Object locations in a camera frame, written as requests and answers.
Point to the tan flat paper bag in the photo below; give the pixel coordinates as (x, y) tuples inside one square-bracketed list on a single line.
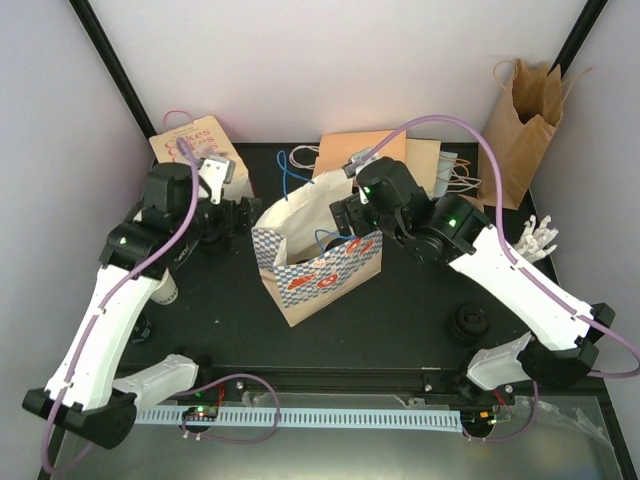
[(421, 158)]

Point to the left black frame post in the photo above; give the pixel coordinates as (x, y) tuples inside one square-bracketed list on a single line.
[(101, 43)]

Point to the Cakes printed paper bag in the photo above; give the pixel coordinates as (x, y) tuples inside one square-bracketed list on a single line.
[(206, 138)]

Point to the light blue flat paper bag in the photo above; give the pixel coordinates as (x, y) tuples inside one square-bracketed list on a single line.
[(453, 175)]

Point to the standing brown paper bag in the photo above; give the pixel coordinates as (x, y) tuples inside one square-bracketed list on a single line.
[(523, 122)]

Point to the right black frame post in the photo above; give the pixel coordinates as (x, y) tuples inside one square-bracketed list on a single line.
[(578, 34)]

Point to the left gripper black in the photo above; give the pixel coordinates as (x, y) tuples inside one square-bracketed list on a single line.
[(245, 216)]

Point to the blue checkered paper bag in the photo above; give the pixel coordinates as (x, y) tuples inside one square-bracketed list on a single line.
[(304, 261)]

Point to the light blue cable duct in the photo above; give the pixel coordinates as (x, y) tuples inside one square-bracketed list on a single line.
[(319, 418)]

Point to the near paper cup stack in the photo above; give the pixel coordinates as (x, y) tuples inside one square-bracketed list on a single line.
[(166, 292)]

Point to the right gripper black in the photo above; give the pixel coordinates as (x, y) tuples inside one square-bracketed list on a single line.
[(350, 204)]

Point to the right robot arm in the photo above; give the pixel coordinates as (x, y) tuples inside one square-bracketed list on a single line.
[(559, 348)]

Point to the orange flat paper bag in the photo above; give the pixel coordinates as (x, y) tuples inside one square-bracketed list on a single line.
[(336, 149)]

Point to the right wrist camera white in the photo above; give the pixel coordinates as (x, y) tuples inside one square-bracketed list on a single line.
[(358, 160)]

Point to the black coffee cup lids stack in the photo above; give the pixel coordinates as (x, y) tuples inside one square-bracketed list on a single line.
[(215, 244)]

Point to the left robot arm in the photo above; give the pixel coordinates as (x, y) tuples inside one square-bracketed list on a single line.
[(182, 207)]

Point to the black frame post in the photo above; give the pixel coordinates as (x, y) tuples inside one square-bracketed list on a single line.
[(578, 34), (101, 43)]

